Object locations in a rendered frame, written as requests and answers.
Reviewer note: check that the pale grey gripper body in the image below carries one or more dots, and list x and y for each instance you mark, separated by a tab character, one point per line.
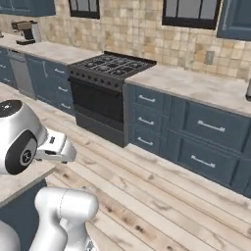
65	152

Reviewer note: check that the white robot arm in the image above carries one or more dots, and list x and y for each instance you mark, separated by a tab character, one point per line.
19	130

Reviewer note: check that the black gas range with oven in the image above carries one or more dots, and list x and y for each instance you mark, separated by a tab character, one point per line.
98	98

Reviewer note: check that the blue base cupboards with drawers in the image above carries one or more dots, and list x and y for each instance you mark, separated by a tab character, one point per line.
49	81
5	70
202	137

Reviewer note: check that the blue island cabinet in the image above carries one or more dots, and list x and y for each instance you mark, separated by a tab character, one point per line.
16	215

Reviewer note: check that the grey dishwasher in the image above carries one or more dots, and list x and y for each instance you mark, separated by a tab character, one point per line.
22	76

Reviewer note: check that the black and tan coffee machine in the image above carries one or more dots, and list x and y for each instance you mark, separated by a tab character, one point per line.
27	31

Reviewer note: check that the black framed window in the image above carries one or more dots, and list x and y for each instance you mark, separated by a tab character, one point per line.
84	6
191	11

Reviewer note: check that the grey metal appliance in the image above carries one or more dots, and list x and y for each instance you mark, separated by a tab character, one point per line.
248	91

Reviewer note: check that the blue wall cupboard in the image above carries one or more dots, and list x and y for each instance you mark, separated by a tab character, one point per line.
29	6
235	19

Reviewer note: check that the grey wall outlet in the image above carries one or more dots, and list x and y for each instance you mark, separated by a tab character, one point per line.
210	57

